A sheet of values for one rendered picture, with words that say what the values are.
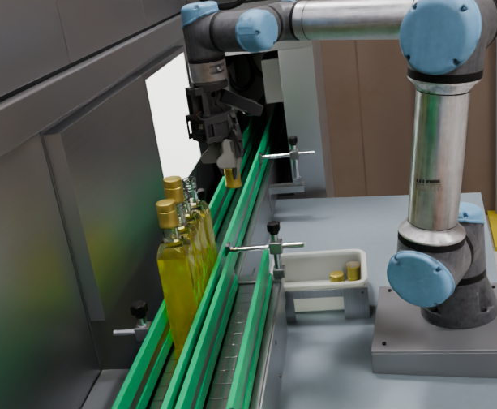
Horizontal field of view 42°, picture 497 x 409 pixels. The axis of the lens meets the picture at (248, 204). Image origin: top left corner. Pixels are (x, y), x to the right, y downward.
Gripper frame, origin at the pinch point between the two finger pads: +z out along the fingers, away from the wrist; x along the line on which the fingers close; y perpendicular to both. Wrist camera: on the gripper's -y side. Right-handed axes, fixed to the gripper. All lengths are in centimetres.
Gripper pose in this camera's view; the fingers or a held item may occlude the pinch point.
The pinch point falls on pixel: (231, 170)
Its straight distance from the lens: 142.2
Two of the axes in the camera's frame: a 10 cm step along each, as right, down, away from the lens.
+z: 1.3, 9.2, 3.8
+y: -7.8, 3.3, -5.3
